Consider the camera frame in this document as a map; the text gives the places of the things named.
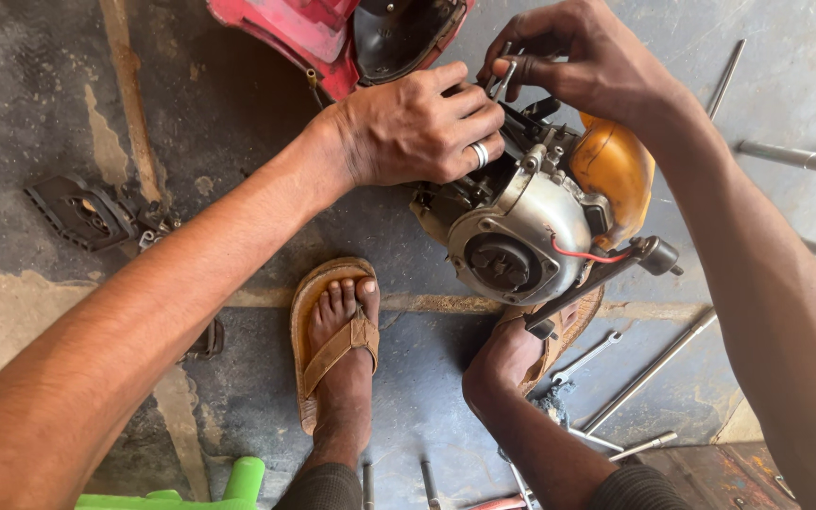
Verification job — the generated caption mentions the person's right hand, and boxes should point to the person's right hand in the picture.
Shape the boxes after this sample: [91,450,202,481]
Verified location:
[476,0,673,130]

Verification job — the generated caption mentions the person's left hand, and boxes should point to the person's left hand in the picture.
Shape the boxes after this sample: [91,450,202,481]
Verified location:
[323,60,507,188]

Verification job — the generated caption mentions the small metal hand tool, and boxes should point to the small metal hand tool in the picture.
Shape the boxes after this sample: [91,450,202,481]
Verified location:
[484,41,524,104]

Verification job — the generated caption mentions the small metal engine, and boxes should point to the small metal engine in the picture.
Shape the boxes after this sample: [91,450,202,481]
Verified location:
[409,95,685,342]

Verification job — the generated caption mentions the orange fuel tank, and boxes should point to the orange fuel tank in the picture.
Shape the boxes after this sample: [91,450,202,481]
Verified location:
[569,112,657,251]

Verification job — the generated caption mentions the thin metal rod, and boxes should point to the thin metal rod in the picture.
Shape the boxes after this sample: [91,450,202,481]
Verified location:
[706,38,748,122]

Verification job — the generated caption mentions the red engine cover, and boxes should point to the red engine cover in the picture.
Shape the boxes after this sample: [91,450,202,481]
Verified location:
[206,0,477,102]

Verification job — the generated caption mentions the brown sandal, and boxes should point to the brown sandal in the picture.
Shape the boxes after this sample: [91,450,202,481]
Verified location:
[289,256,381,436]
[496,283,606,398]

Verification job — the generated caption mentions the thick grey metal pipe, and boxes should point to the thick grey metal pipe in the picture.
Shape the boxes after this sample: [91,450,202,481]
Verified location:
[737,139,816,183]

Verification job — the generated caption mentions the small loose metal parts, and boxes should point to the small loose metal parts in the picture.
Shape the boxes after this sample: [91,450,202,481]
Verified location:
[135,200,184,250]

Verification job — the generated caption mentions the person's right foot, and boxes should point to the person's right foot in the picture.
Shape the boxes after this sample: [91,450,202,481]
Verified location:
[461,301,583,426]

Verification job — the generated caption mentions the person's foot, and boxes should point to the person's foot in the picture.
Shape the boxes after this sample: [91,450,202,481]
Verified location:
[305,276,381,474]
[461,301,583,426]

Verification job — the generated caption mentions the person's left foot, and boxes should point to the person's left foot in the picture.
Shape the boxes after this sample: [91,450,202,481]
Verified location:
[305,276,381,474]

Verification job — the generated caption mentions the silver open-end wrench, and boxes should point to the silver open-end wrench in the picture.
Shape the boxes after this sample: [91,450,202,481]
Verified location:
[551,331,624,388]

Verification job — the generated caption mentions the grey rag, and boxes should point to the grey rag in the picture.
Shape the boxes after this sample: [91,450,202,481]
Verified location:
[530,384,578,427]

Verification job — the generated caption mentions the black plastic filter cover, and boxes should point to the black plastic filter cover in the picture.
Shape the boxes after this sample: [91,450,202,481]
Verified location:
[23,173,140,253]

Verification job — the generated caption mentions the long silver metal rod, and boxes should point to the long silver metal rod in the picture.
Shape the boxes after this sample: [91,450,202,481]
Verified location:
[581,308,718,437]

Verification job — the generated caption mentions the dark trouser leg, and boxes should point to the dark trouser leg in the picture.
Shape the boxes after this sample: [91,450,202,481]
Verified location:
[272,462,366,510]
[587,464,694,510]

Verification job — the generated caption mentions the short silver metal rod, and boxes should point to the short silver metal rod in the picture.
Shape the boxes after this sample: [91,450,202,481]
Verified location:
[567,426,626,453]
[607,430,679,463]

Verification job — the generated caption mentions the green plastic stool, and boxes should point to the green plastic stool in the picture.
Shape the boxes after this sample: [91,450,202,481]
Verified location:
[75,456,267,510]

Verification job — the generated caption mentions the rusty metal plate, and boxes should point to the rusty metal plate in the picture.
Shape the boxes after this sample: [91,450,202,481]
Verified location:
[633,442,800,510]

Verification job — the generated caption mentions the red engine wire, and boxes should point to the red engine wire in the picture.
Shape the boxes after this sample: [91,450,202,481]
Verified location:
[550,236,633,265]

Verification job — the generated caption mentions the red handled tool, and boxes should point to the red handled tool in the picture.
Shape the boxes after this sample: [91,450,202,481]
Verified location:
[463,492,531,510]

